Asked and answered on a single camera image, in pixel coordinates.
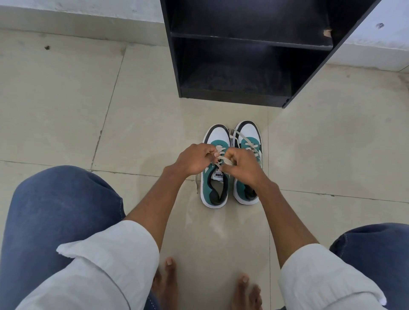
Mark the person's left jeans leg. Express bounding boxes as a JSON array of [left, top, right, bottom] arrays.
[[0, 165, 160, 310]]

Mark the person's right white sleeve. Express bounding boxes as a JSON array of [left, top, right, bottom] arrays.
[[277, 243, 388, 310]]

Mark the person's left forearm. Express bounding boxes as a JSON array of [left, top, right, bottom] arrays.
[[123, 165, 187, 253]]

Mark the black wooden shelf unit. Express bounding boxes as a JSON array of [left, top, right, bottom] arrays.
[[160, 0, 382, 109]]

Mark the person's right jeans leg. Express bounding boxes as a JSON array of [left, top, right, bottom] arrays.
[[329, 222, 409, 310]]

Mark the person's bare foot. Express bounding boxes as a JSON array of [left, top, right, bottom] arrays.
[[151, 257, 179, 310], [231, 274, 263, 310]]

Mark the person's jeans leg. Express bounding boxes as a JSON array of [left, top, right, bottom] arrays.
[[329, 222, 409, 310], [0, 165, 160, 310]]

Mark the person's white sleeve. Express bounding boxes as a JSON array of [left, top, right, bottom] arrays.
[[277, 243, 388, 310], [15, 220, 160, 310]]

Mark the person's left bare foot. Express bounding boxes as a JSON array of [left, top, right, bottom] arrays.
[[151, 257, 179, 310]]

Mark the person's right bare foot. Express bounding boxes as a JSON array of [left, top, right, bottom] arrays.
[[231, 274, 263, 310]]

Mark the white teal sneaker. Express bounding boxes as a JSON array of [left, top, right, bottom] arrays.
[[231, 120, 263, 205], [200, 124, 232, 209]]

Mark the person's left hand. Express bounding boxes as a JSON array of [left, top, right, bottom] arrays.
[[174, 143, 220, 178]]

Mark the person's right forearm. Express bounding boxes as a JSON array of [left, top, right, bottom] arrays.
[[255, 180, 321, 269]]

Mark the person's right hand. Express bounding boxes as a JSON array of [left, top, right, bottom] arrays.
[[224, 148, 272, 192]]

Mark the person's left white sleeve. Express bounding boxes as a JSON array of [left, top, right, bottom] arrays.
[[15, 220, 160, 310]]

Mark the beige shoelace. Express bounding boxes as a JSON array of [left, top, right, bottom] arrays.
[[194, 144, 236, 194], [230, 128, 263, 161]]

